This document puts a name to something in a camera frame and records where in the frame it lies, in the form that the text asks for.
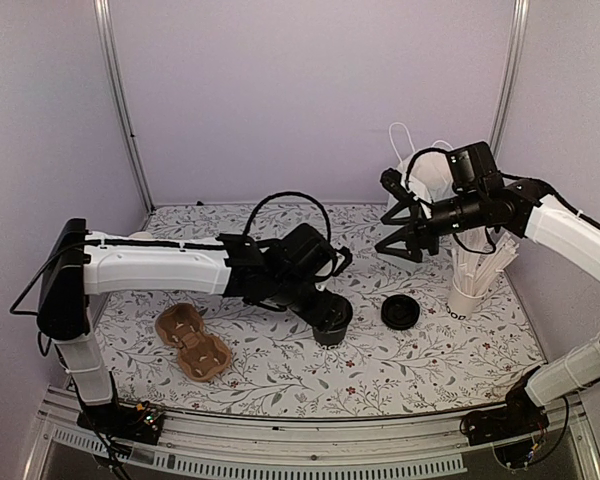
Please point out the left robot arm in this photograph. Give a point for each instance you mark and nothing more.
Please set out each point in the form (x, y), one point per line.
(285, 274)

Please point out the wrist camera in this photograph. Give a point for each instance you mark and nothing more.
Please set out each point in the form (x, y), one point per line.
(341, 259)
(391, 181)

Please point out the stack of black lids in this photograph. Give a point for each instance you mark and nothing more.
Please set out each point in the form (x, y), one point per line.
(400, 312)

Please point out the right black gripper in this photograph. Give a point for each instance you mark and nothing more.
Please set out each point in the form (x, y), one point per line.
(416, 222)

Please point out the black paper coffee cup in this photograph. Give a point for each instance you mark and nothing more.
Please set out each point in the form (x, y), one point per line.
(330, 336)

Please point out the white cup holding straws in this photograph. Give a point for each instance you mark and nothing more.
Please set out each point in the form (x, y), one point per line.
(461, 306)

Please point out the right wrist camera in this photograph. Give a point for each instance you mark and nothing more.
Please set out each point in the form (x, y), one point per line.
(391, 181)

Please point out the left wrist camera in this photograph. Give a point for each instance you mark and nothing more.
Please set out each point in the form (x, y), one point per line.
(341, 259)

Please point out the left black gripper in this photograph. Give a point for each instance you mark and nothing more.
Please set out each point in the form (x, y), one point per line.
(326, 316)

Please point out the white paper bag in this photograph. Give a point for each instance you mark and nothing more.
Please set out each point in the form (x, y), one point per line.
(430, 179)

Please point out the floral table mat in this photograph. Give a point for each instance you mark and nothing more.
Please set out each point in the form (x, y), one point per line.
(278, 368)

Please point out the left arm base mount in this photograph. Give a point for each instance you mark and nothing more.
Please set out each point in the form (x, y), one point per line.
(141, 423)

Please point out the right aluminium frame post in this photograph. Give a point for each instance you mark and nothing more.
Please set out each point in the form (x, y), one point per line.
(511, 68)

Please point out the brown cardboard cup carrier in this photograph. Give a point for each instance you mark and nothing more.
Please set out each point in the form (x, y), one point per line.
(200, 355)

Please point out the aluminium frame post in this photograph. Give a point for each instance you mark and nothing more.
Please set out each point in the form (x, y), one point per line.
(511, 68)
(106, 34)

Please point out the front aluminium rail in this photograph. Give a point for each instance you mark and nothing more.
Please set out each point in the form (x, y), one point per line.
(201, 444)

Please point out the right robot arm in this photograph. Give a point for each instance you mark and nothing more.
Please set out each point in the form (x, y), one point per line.
(526, 207)

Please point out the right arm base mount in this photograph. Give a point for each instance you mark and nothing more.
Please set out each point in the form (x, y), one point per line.
(504, 423)

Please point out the left aluminium frame post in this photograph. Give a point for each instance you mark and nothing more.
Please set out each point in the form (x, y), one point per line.
(106, 34)

